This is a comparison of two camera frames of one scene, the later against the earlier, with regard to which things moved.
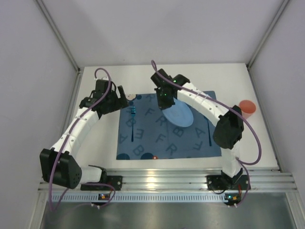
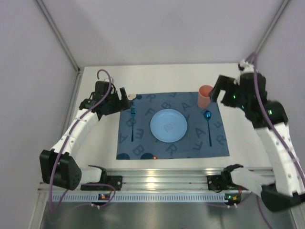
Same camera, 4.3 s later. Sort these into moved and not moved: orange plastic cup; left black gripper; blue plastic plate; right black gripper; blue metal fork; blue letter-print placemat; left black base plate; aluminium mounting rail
Moved: orange plastic cup; right black gripper; blue plastic plate
Not moved: left black base plate; aluminium mounting rail; left black gripper; blue metal fork; blue letter-print placemat
